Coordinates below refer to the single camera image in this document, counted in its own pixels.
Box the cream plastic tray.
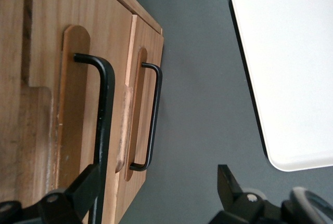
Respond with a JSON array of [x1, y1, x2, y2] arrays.
[[228, 0, 333, 174]]

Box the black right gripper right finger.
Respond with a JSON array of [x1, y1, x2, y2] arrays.
[[212, 164, 282, 224]]

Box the short black metal drawer handle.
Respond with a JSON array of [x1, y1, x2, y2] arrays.
[[129, 62, 164, 173]]

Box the long black metal drawer handle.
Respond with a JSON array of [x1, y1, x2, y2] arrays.
[[73, 52, 116, 224]]

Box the wooden drawer cabinet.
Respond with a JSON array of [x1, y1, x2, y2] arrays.
[[0, 0, 164, 224]]

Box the wooden drawer with long handle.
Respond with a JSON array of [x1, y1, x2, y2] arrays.
[[22, 0, 138, 224]]

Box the wooden drawer with short handle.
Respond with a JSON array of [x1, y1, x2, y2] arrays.
[[113, 14, 164, 224]]

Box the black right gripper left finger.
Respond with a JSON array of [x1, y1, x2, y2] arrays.
[[38, 163, 105, 224]]

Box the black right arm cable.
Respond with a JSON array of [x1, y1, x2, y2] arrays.
[[283, 186, 333, 224]]

